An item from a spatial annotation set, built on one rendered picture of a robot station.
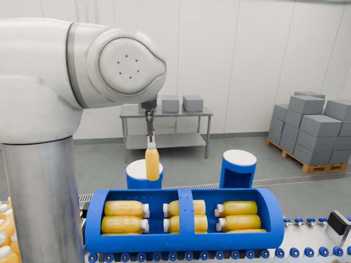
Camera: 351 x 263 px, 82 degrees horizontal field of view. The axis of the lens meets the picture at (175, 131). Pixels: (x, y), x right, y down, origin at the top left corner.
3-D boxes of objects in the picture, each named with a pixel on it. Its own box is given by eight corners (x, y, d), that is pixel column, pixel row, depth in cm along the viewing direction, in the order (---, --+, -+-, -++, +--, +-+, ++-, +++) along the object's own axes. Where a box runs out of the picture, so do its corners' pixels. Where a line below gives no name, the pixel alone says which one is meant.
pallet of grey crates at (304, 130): (345, 170, 359) (370, 105, 316) (306, 173, 346) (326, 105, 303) (296, 142, 469) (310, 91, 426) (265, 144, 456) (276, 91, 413)
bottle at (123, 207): (108, 198, 101) (145, 198, 102) (108, 212, 101) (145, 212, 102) (104, 204, 94) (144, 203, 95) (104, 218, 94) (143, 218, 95)
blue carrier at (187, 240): (279, 263, 94) (290, 211, 86) (88, 269, 90) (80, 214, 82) (253, 220, 121) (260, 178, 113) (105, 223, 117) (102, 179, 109)
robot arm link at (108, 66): (165, 36, 40) (95, 33, 39) (174, 7, 23) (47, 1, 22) (165, 101, 44) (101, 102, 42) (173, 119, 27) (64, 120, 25)
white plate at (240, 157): (219, 150, 187) (219, 151, 188) (231, 165, 162) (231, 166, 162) (246, 148, 191) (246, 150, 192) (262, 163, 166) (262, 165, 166)
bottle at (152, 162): (155, 182, 104) (154, 151, 96) (143, 179, 106) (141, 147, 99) (162, 175, 110) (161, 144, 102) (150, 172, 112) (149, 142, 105)
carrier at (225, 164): (210, 223, 219) (219, 246, 193) (218, 151, 188) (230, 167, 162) (234, 220, 224) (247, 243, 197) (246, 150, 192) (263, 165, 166)
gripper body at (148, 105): (156, 100, 88) (158, 121, 92) (156, 96, 96) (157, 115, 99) (139, 102, 87) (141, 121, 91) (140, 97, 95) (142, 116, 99)
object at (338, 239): (342, 247, 107) (352, 224, 102) (335, 247, 107) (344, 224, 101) (328, 231, 116) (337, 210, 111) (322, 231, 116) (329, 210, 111)
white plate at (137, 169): (146, 182, 137) (146, 184, 138) (170, 166, 159) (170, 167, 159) (118, 169, 152) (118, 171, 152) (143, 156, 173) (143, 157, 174)
